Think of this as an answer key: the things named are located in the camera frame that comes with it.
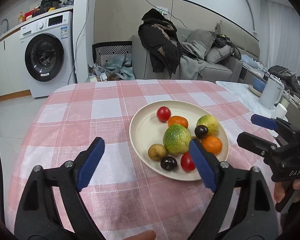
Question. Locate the red cherry tomato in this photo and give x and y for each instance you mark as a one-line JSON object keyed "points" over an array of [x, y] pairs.
{"points": [[163, 114], [187, 163]]}

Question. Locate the person's left hand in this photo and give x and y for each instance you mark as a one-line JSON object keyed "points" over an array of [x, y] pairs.
{"points": [[146, 235]]}

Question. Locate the white front-load washing machine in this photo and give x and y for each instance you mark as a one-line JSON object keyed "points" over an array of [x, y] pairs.
{"points": [[48, 53]]}

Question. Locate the large orange tangerine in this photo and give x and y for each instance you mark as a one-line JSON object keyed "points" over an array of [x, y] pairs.
{"points": [[212, 144]]}

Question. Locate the black pot on washer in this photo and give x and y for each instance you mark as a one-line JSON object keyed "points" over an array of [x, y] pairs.
{"points": [[47, 4]]}

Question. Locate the white electric kettle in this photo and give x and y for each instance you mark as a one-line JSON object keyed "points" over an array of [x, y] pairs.
{"points": [[272, 92]]}

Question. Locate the pink white checkered tablecloth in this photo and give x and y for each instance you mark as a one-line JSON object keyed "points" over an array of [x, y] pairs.
{"points": [[125, 196]]}

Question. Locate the white kitchen cabinet counter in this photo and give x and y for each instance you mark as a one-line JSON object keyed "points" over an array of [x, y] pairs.
{"points": [[13, 72]]}

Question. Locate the small dark plum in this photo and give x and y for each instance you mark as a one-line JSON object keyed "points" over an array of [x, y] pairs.
{"points": [[168, 163]]}

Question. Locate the green yellow guava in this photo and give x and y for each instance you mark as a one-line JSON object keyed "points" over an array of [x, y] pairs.
{"points": [[176, 139]]}

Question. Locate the larger dark plum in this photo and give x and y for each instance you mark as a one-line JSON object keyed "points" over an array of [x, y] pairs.
{"points": [[201, 131]]}

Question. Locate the cream oval plate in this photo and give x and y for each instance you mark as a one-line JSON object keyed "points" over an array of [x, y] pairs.
{"points": [[146, 129]]}

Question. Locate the small orange tangerine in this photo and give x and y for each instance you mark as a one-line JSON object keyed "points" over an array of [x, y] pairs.
{"points": [[178, 120]]}

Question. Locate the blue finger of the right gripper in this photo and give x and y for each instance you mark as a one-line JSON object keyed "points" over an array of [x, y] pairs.
{"points": [[256, 144], [264, 122]]}

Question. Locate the grey sofa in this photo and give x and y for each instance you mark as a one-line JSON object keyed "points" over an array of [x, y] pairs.
{"points": [[227, 70]]}

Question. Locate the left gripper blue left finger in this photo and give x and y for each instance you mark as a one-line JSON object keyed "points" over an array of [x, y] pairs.
{"points": [[87, 162]]}

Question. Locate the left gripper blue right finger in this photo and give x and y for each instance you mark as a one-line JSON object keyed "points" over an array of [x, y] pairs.
{"points": [[206, 163]]}

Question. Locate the brown round longan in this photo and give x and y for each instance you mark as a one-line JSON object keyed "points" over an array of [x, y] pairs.
{"points": [[157, 152]]}

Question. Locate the grey blanket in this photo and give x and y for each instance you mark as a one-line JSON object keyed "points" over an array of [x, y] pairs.
{"points": [[192, 61]]}

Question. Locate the grey pillow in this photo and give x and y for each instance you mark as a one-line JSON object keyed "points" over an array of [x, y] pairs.
{"points": [[203, 37], [216, 54]]}

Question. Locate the chrome faucet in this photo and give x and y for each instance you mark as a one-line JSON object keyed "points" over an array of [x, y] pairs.
{"points": [[5, 23]]}

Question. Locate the person's right hand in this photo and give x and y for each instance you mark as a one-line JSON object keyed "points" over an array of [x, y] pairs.
{"points": [[279, 192]]}

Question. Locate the black jacket on chair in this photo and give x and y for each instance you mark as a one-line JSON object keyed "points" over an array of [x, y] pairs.
{"points": [[158, 35]]}

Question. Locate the white marble side table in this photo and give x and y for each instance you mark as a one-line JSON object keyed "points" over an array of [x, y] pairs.
{"points": [[243, 94]]}

